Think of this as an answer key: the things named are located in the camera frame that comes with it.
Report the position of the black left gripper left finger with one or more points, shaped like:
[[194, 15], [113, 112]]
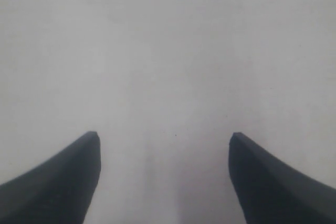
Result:
[[59, 190]]

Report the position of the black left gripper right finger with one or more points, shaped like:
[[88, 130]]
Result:
[[270, 191]]

